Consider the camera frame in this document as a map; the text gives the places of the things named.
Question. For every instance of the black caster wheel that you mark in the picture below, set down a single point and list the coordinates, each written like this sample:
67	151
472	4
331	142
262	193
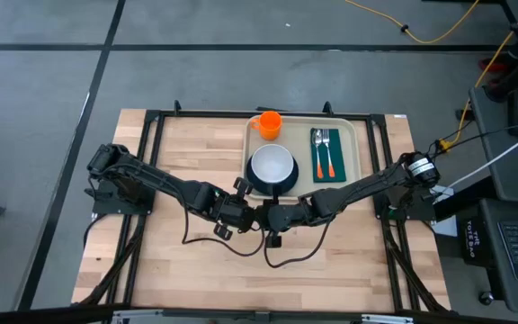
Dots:
486	298

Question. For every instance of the white bowl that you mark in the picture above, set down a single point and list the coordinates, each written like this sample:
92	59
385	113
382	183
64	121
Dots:
272	163

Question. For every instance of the orange plastic cup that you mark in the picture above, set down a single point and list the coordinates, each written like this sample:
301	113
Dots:
270	125

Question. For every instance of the dark teal plate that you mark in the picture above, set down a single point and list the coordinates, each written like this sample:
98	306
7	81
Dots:
261	188

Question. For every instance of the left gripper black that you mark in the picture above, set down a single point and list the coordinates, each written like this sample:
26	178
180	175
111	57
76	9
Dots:
234	216

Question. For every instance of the dark green napkin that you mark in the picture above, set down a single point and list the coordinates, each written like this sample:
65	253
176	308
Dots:
340	153

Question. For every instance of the black frame clamp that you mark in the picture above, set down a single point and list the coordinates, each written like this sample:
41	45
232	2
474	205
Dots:
177	107
327	108

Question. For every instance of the beige plastic tray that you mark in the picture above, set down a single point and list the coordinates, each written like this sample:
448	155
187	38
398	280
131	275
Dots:
301	157

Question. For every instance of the grey desk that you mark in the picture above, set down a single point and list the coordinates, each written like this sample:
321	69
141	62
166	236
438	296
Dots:
502	157

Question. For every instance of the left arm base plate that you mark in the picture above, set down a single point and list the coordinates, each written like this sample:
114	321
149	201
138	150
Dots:
106	207

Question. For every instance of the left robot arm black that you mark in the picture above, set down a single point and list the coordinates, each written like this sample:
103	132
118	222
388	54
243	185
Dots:
160	184

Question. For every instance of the black table frame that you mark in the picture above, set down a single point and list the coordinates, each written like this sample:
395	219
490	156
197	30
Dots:
205	114

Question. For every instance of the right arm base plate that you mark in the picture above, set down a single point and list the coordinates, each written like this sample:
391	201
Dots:
416	209

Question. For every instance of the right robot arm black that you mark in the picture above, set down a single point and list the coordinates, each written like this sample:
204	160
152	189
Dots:
367	180

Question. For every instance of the black tote bag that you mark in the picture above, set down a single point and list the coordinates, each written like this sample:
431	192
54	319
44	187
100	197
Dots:
475	240

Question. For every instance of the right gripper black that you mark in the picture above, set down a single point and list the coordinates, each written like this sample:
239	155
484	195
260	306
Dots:
286	216

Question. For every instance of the black rig beam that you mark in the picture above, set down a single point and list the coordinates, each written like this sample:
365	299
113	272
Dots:
38	315

